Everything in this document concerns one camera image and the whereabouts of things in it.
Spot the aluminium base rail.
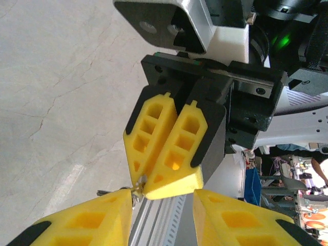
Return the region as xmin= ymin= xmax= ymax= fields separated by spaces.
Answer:
xmin=129 ymin=197 xmax=180 ymax=246

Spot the person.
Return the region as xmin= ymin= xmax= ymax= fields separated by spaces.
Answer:
xmin=311 ymin=156 xmax=328 ymax=187

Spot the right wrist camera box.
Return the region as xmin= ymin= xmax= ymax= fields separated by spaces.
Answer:
xmin=113 ymin=0 xmax=251 ymax=64

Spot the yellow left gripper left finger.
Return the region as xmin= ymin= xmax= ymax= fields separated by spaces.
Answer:
xmin=7 ymin=188 xmax=134 ymax=246

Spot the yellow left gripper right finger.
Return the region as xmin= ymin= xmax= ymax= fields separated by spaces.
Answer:
xmin=192 ymin=189 xmax=322 ymax=246

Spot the grey slotted cable duct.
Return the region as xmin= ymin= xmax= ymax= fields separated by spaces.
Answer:
xmin=163 ymin=195 xmax=197 ymax=246

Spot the blue container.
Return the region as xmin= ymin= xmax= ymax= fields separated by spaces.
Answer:
xmin=244 ymin=167 xmax=262 ymax=206

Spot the silver key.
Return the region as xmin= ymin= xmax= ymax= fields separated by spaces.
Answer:
xmin=130 ymin=174 xmax=149 ymax=204

